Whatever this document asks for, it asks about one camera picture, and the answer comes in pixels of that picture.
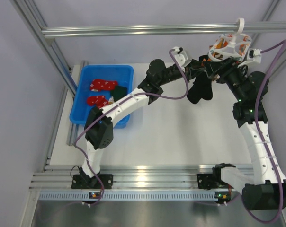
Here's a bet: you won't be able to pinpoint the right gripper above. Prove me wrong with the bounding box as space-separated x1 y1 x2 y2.
202 57 246 102

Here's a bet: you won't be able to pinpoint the black striped sock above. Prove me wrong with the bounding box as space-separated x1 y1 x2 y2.
187 73 213 104

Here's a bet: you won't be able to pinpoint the white round clip hanger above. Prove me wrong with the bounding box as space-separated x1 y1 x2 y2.
208 18 252 62

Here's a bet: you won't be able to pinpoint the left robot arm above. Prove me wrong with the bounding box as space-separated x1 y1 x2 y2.
78 59 203 188

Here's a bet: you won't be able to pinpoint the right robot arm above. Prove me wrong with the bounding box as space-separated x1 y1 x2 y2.
203 58 286 210

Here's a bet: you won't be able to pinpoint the brown patterned sock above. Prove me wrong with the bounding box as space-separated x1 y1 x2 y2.
212 39 226 60

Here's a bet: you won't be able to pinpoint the green tree sock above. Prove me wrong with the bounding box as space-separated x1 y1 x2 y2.
110 86 127 102

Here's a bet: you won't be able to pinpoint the red snowflake sock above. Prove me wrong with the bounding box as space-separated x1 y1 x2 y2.
89 79 118 91

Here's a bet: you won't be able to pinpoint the red santa sock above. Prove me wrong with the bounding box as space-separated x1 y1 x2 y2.
87 95 108 109

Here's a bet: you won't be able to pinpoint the blue plastic bin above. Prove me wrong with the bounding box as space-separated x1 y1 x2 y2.
81 65 134 125

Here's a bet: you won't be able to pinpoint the short aluminium profile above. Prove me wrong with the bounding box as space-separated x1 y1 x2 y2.
66 60 89 146

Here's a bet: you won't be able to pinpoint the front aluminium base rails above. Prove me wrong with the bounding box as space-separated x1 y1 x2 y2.
29 165 214 191

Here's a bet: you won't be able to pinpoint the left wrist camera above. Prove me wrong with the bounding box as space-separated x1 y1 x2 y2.
169 47 192 68

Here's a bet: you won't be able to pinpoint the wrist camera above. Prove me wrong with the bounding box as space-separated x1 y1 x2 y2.
238 49 262 68
169 47 192 68

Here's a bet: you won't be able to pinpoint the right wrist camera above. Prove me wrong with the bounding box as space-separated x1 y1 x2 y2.
238 49 262 68

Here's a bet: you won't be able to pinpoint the horizontal aluminium rail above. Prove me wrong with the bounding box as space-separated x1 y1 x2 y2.
42 21 286 39

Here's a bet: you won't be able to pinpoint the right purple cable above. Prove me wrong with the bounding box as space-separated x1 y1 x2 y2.
228 39 286 223

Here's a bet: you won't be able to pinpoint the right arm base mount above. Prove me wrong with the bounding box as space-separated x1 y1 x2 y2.
197 174 228 190

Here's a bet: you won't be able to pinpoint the slotted cable duct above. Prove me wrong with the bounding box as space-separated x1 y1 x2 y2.
39 191 231 201

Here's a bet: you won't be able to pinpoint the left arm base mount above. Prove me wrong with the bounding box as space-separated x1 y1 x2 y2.
71 174 113 189

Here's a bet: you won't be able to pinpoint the aluminium frame post left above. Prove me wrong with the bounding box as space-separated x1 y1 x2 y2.
10 0 77 97

